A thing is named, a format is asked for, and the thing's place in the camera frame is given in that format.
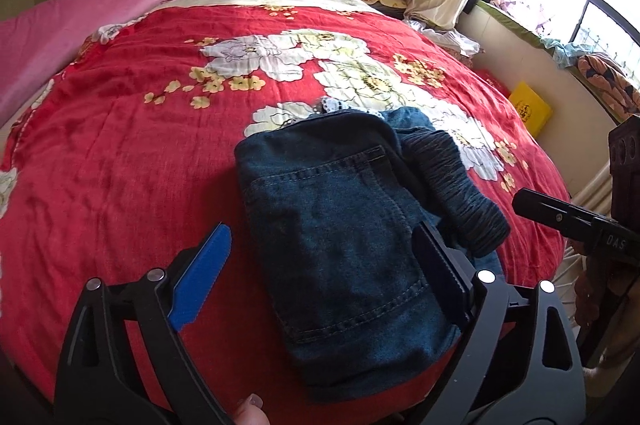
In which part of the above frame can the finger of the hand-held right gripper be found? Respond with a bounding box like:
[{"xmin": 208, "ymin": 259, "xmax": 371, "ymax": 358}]
[{"xmin": 511, "ymin": 188, "xmax": 603, "ymax": 252}]

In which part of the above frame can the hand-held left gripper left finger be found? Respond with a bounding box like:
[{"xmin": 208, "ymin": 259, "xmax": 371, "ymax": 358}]
[{"xmin": 52, "ymin": 222, "xmax": 236, "ymax": 425}]

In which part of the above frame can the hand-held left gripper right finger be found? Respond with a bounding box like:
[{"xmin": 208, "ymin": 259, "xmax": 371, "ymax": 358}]
[{"xmin": 400, "ymin": 220, "xmax": 587, "ymax": 425}]

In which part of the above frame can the person's right hand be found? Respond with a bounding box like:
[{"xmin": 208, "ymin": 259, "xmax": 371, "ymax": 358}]
[{"xmin": 573, "ymin": 250, "xmax": 617, "ymax": 332}]

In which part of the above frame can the person's left hand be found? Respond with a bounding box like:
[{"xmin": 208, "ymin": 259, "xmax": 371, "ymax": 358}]
[{"xmin": 234, "ymin": 393, "xmax": 269, "ymax": 425}]

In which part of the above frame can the brown floral cloth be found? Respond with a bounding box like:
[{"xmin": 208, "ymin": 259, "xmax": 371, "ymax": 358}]
[{"xmin": 577, "ymin": 52, "xmax": 640, "ymax": 114}]

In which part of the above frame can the yellow box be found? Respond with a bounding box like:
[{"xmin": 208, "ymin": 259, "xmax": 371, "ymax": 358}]
[{"xmin": 507, "ymin": 80, "xmax": 554, "ymax": 137}]

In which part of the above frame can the light blue cloth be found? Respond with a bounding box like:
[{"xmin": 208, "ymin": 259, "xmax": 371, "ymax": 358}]
[{"xmin": 542, "ymin": 38, "xmax": 596, "ymax": 69}]

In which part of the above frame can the red floral blanket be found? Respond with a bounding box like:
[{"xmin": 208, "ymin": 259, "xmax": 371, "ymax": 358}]
[{"xmin": 0, "ymin": 2, "xmax": 573, "ymax": 406}]

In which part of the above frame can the green windowsill cushion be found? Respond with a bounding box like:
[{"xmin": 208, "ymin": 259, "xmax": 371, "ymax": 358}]
[{"xmin": 475, "ymin": 0, "xmax": 623, "ymax": 108}]

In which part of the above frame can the white cloth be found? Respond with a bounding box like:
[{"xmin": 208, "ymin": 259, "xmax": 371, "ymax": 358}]
[{"xmin": 405, "ymin": 19, "xmax": 484, "ymax": 56}]

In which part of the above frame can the pink quilt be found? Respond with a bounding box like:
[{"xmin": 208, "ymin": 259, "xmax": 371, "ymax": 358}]
[{"xmin": 0, "ymin": 0, "xmax": 198, "ymax": 126}]

